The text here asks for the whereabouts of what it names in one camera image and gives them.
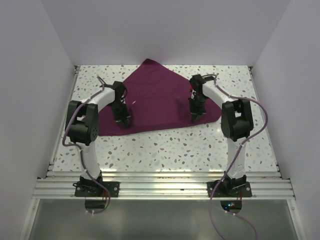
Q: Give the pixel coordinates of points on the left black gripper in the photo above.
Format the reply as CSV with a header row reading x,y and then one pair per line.
x,y
120,118

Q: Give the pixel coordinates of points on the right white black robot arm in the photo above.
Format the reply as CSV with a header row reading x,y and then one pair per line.
x,y
236,123

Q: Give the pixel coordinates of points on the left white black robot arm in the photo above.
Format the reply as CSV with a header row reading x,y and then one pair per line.
x,y
82,126

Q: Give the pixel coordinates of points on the aluminium rail frame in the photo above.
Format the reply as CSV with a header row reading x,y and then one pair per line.
x,y
175,164

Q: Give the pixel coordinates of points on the purple cloth mat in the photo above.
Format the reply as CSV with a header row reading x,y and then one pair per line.
x,y
157,99

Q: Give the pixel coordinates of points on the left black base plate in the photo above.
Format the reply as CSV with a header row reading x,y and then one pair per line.
x,y
81,190

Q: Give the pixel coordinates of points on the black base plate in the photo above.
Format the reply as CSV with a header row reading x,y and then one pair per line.
x,y
223,191
81,190

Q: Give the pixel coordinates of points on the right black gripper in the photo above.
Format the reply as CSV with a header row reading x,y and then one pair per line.
x,y
198,111

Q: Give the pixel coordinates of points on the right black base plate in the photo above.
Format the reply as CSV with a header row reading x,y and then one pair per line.
x,y
223,191

